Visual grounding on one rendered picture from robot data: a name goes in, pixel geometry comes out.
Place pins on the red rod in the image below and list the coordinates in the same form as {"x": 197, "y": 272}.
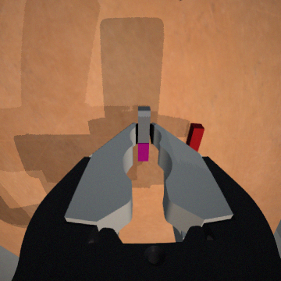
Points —
{"x": 195, "y": 135}

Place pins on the magenta rectangular block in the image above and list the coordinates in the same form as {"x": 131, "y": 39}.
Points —
{"x": 143, "y": 152}

